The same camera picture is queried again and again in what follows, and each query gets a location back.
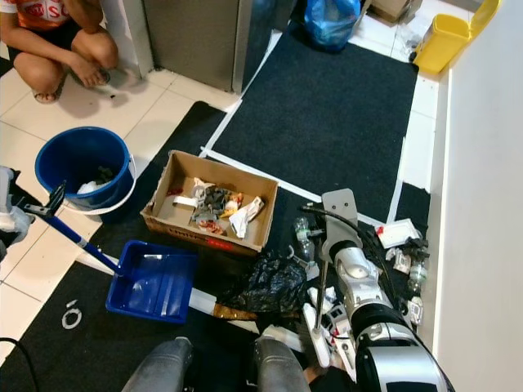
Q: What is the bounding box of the blue dustpan with long handle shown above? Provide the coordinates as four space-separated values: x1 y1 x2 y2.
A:
41 211 199 325

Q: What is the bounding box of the black floor mat white symbol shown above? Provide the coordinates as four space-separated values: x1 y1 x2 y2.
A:
0 261 266 392

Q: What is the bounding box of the clear plastic bottle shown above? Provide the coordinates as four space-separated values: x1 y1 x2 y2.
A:
293 216 317 264

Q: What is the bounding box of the blue plastic bucket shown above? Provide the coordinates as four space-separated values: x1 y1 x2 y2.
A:
35 126 136 216

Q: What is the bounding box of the crumpled black plastic bag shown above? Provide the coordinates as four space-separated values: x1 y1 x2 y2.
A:
215 251 313 317

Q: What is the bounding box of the grey right robot leg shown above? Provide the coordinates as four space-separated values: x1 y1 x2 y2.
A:
252 333 326 392

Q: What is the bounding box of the grey robot leg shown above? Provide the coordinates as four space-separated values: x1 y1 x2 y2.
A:
252 333 326 392
121 336 194 392

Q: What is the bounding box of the cardboard box with rubbish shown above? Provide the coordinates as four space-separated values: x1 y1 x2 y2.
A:
141 149 279 256

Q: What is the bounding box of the dark blue carpet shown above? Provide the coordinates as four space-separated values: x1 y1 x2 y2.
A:
210 29 420 223

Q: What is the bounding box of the crouching person in orange shirt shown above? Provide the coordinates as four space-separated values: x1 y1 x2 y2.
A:
0 0 120 105

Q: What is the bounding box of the grey left robot leg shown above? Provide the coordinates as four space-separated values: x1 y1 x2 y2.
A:
121 336 194 392

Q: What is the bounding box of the grey metal cabinet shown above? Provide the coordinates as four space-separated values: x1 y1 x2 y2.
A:
142 0 277 93

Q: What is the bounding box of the blue plastic bag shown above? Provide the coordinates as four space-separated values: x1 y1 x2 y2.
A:
302 0 363 52

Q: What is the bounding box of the yellow plastic bin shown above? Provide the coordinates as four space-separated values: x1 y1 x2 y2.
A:
412 0 501 77

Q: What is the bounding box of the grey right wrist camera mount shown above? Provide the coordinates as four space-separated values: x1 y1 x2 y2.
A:
321 189 360 251

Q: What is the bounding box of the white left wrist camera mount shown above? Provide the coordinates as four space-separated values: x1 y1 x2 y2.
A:
0 167 20 207

